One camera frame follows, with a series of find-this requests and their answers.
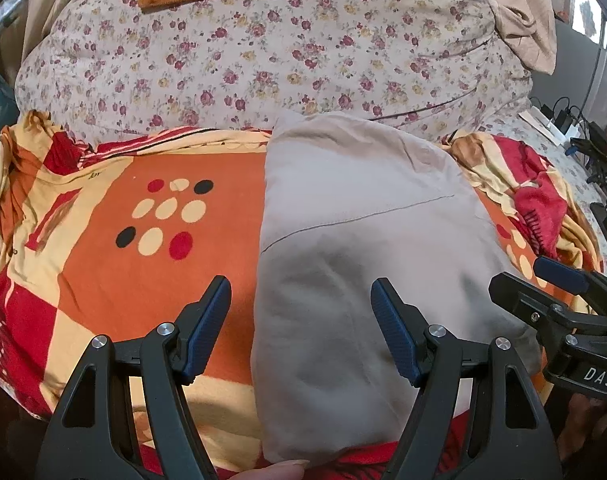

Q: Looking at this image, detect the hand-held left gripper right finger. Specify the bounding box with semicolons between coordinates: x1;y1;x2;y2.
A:
371;277;564;480

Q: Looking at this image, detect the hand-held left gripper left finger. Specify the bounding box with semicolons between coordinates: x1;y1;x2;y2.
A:
36;275;232;480

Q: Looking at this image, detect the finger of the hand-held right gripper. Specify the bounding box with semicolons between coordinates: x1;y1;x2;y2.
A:
488;272;581;333
533;256;607;313

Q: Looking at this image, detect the beige garment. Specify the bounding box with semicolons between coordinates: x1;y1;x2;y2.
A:
250;112;543;467

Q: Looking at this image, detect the person's right hand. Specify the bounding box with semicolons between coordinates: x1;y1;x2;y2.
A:
557;394;607;463

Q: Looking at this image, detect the person's left hand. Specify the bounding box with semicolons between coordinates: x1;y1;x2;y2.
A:
232;460;311;480

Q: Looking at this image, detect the white power strip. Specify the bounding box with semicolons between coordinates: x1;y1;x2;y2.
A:
521;105;580;147

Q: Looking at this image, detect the orange red yellow blanket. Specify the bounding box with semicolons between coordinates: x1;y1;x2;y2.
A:
0;110;607;480

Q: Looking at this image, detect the black charger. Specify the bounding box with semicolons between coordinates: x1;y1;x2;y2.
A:
541;104;575;130

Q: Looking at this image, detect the grey cabinet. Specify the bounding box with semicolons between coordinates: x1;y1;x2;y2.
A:
553;15;607;128

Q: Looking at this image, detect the beige cloth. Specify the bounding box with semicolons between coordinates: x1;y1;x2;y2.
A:
453;0;558;74

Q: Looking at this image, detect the floral quilt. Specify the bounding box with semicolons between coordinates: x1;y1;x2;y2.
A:
14;0;607;201

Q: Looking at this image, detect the beige curtain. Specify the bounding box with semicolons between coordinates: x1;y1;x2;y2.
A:
0;0;101;83

